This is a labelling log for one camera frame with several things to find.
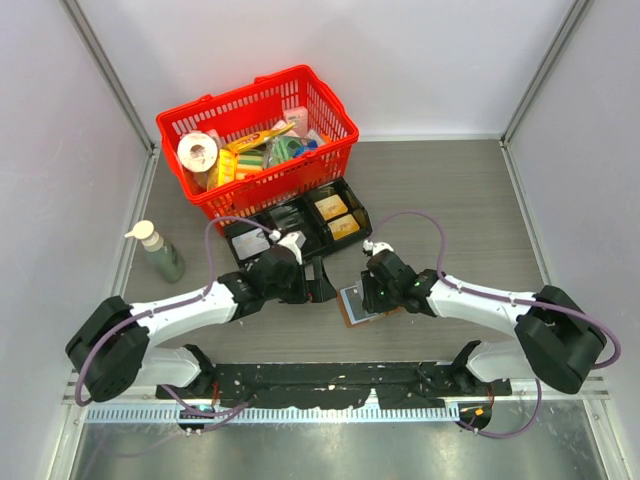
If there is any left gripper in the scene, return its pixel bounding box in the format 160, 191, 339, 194
265, 255, 336, 304

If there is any brown leather card holder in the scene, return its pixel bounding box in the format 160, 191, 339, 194
337, 281, 400, 328

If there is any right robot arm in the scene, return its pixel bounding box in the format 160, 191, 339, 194
360, 249, 607, 395

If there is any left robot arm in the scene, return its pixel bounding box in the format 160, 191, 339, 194
65, 245, 337, 406

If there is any gold card lower slot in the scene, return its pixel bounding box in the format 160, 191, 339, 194
327, 214, 361, 241

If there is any gold card slot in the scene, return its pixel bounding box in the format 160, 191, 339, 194
314, 194, 348, 221
327, 214, 361, 241

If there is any black card organizer tray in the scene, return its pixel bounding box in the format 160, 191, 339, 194
223, 177, 372, 267

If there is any white card upper slot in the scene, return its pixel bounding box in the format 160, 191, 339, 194
231, 228, 271, 261

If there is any gold card upper slot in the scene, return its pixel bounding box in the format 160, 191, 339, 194
314, 194, 348, 221

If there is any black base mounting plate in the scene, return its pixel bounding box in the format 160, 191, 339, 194
175, 362, 512, 410

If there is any green package in basket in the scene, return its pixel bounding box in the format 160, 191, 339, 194
263, 135, 306, 169

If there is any yellow snack package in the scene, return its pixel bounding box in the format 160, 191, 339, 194
206, 120, 294, 191

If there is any green soap pump bottle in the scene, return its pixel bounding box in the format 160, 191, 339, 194
124, 220, 185, 283

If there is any red plastic shopping basket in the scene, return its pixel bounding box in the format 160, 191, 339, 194
156, 65, 359, 219

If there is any pink box in basket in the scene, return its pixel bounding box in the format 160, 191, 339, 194
283, 106, 309, 137

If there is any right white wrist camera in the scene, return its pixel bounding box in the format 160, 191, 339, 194
362, 239, 394, 257

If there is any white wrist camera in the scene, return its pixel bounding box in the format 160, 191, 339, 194
362, 239, 394, 257
268, 230, 306, 265

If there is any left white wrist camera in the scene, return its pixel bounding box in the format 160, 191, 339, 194
268, 230, 306, 265

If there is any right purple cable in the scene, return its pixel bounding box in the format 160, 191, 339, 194
367, 211, 622, 440

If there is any purple cable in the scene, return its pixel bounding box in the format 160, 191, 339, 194
73, 216, 281, 436
367, 211, 622, 440

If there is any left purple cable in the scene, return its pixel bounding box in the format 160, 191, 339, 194
73, 216, 281, 436

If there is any white slotted cable duct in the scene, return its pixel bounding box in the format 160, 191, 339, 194
84, 403, 460, 425

